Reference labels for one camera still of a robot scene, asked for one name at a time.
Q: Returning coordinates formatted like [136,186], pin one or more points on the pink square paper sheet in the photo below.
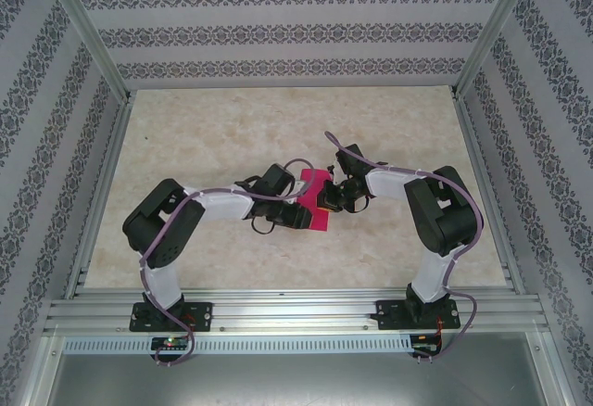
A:
[314,179]

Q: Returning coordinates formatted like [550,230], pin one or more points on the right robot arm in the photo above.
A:
[440,216]

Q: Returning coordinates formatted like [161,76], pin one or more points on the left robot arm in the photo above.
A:
[218,204]

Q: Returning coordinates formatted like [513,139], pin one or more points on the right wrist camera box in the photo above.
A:
[331,168]

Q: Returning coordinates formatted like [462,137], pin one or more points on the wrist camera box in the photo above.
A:
[302,185]
[331,168]

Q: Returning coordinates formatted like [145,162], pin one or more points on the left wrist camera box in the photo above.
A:
[302,185]

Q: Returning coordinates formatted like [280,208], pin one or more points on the long aluminium mounting rail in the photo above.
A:
[296,308]

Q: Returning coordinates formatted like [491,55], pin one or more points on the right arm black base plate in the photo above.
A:
[389,313]

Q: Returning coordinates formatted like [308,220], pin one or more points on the aluminium side rail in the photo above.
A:
[478,160]
[105,179]

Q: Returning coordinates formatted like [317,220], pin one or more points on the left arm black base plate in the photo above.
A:
[201,315]

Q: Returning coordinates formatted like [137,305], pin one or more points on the aluminium frame post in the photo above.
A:
[88,30]
[495,26]

